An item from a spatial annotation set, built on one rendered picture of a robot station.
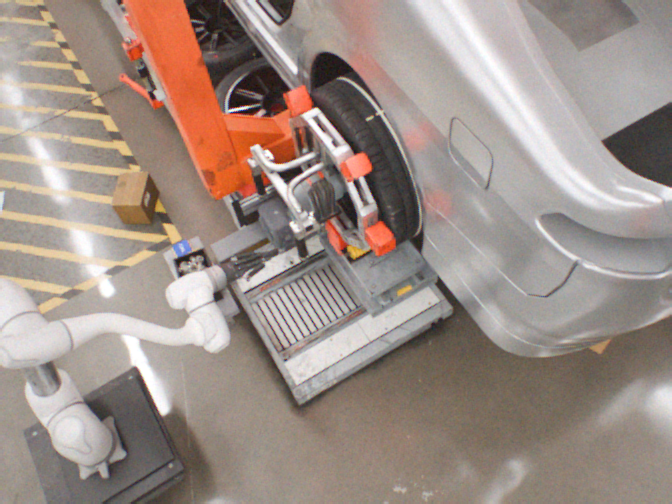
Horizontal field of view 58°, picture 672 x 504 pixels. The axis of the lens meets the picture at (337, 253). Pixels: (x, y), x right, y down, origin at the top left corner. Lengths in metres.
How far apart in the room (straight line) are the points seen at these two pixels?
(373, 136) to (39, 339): 1.18
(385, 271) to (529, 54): 1.56
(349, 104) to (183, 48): 0.59
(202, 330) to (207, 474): 0.87
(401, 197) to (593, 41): 1.02
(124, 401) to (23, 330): 0.82
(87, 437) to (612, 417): 2.10
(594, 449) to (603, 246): 1.47
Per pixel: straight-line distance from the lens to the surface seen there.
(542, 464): 2.79
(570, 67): 2.55
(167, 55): 2.21
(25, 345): 1.94
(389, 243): 2.11
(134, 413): 2.64
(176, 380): 2.99
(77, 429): 2.40
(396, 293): 2.83
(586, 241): 1.51
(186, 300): 2.18
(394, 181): 2.05
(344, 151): 2.04
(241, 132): 2.58
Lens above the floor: 2.66
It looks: 58 degrees down
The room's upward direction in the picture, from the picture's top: 9 degrees counter-clockwise
